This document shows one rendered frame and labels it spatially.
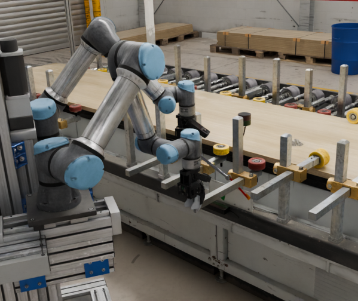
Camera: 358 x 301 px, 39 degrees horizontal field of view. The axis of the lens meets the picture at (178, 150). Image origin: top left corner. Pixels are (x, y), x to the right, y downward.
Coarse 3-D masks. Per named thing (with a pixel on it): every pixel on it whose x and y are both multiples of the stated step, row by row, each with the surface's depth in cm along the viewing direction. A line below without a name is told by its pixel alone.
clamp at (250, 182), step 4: (228, 172) 236; (232, 172) 234; (244, 172) 234; (232, 176) 234; (236, 176) 233; (240, 176) 231; (244, 176) 229; (248, 176) 229; (256, 176) 230; (244, 180) 230; (248, 180) 228; (252, 180) 228; (256, 180) 231; (244, 184) 230; (248, 184) 229; (252, 184) 229; (256, 184) 232
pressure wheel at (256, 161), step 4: (252, 160) 238; (256, 160) 236; (260, 160) 237; (264, 160) 236; (248, 164) 237; (252, 164) 234; (256, 164) 233; (260, 164) 233; (264, 164) 235; (252, 168) 235; (256, 168) 234; (260, 168) 234
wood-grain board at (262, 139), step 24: (96, 72) 432; (72, 96) 362; (96, 96) 359; (144, 96) 353; (216, 96) 345; (168, 120) 301; (216, 120) 297; (264, 120) 293; (288, 120) 291; (312, 120) 289; (336, 120) 287; (264, 144) 257; (312, 144) 254; (336, 144) 253; (312, 168) 227
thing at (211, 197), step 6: (258, 174) 237; (234, 180) 228; (240, 180) 228; (222, 186) 223; (228, 186) 222; (234, 186) 225; (210, 192) 218; (216, 192) 218; (222, 192) 220; (228, 192) 223; (204, 198) 213; (210, 198) 214; (216, 198) 217; (204, 204) 212
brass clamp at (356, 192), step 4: (328, 180) 200; (332, 180) 198; (348, 180) 197; (328, 184) 200; (332, 184) 198; (336, 184) 197; (340, 184) 196; (344, 184) 195; (348, 184) 194; (352, 184) 194; (328, 188) 200; (332, 188) 199; (336, 188) 197; (340, 188) 196; (352, 188) 192; (356, 188) 191; (332, 192) 199; (352, 192) 193; (356, 192) 192; (348, 196) 195; (352, 196) 194; (356, 196) 192
